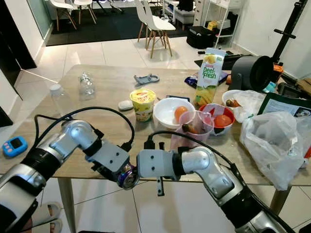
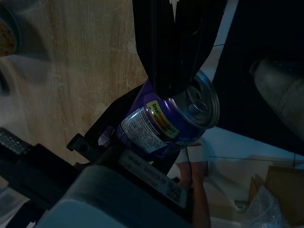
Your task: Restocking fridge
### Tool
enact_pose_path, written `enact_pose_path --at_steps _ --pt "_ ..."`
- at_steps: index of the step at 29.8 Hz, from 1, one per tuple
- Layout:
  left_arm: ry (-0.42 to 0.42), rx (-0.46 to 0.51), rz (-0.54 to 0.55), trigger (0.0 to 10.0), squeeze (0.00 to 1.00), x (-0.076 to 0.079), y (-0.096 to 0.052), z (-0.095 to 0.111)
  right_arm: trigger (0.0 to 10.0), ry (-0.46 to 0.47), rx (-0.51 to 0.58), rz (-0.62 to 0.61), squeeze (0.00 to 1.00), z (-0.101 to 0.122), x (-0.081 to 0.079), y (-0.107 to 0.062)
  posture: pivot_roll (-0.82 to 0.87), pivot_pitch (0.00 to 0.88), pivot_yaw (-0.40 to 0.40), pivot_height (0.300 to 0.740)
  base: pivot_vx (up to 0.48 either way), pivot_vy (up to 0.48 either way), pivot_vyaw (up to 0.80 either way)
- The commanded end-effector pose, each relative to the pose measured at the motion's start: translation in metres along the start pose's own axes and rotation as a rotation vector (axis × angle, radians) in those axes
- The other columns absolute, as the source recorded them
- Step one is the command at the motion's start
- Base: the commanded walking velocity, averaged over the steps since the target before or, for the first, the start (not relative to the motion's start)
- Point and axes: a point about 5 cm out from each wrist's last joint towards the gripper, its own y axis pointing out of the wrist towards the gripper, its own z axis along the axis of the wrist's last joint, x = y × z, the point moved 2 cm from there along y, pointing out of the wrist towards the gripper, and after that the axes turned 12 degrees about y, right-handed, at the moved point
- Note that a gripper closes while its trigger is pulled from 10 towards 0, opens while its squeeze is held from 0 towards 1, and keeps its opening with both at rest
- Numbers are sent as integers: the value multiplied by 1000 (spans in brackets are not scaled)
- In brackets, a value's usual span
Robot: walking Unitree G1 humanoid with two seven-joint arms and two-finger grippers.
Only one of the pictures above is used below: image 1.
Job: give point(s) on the purple drink can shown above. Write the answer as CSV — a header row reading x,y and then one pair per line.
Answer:
x,y
129,177

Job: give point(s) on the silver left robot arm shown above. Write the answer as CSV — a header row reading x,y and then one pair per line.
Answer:
x,y
29,189

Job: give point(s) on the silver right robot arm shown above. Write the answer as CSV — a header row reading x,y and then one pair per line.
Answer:
x,y
218,179

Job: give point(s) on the pink translucent plastic cup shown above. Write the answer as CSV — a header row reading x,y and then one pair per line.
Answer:
x,y
205,141

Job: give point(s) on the brown root vegetable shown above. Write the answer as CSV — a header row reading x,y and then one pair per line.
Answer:
x,y
192,128

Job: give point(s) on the large white bowl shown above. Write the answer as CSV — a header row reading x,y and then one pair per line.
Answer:
x,y
164,115

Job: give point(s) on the small white oval object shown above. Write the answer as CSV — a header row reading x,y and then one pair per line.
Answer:
x,y
125,105

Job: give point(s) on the person's foot in grey slipper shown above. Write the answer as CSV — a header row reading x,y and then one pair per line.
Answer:
x,y
46,216

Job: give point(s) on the orange fruit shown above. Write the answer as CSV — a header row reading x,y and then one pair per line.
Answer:
x,y
181,113

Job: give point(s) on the yellow instant noodle cup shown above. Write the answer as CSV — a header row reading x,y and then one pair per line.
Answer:
x,y
143,104

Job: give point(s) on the light wooden dining table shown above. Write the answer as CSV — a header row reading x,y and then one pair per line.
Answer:
x,y
107,92

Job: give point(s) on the clear bottle with white cap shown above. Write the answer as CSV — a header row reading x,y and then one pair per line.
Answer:
x,y
63,101

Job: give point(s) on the red tomato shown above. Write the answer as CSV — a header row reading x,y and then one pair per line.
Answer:
x,y
222,121

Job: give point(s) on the crumpled clear plastic bottle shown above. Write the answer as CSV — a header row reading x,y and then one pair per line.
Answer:
x,y
87,84

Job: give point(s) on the blue digital timer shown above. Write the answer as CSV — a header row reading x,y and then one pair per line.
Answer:
x,y
15,146

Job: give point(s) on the red bowl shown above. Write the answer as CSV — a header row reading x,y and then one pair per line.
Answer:
x,y
227,109

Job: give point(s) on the blue grey bottle opener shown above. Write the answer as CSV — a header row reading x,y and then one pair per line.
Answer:
x,y
146,79

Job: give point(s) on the purple snack bag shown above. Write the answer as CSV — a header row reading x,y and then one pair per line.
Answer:
x,y
191,80

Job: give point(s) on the small white bowl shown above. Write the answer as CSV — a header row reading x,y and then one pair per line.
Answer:
x,y
228,94

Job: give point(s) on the large white plastic bag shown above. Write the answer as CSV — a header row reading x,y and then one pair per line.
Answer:
x,y
277,145

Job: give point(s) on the green yellow juice carton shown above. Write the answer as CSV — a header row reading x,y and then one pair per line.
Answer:
x,y
210,73

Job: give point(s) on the small crumpled clear bag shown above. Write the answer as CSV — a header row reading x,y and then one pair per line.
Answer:
x,y
252,102

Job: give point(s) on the grey round appliance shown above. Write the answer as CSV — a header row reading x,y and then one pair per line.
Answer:
x,y
251,73

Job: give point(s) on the black bag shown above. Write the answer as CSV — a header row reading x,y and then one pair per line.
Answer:
x,y
200,37

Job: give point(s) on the white chair with wooden legs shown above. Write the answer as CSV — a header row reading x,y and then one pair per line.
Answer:
x,y
63,7
155,22

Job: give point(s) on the black stand pole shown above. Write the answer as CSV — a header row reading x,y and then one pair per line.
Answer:
x,y
290,26

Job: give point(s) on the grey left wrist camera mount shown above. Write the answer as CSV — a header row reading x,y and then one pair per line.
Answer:
x,y
116,156

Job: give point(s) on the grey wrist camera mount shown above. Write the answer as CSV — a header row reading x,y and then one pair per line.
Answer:
x,y
155,164
116,156

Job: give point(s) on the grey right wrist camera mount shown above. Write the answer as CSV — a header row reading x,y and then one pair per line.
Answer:
x,y
155,164

